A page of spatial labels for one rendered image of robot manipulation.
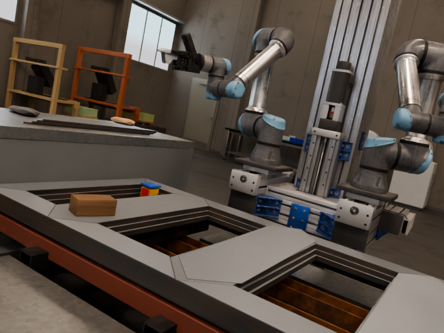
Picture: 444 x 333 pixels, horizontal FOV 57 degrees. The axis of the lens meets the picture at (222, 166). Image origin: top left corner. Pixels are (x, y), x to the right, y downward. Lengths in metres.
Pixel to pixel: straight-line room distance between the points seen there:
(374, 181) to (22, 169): 1.34
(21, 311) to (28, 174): 0.70
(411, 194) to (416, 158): 8.26
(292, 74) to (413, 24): 3.22
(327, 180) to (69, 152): 1.13
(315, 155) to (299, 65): 9.98
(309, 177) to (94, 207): 1.10
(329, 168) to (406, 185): 8.19
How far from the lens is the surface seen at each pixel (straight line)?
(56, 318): 0.96
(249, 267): 1.06
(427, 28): 11.44
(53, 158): 1.62
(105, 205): 1.25
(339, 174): 2.03
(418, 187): 10.07
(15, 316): 0.97
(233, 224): 1.55
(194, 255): 1.06
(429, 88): 1.88
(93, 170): 1.75
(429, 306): 1.19
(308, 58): 11.85
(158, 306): 0.96
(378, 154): 1.80
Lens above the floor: 1.23
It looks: 7 degrees down
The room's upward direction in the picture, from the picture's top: 12 degrees clockwise
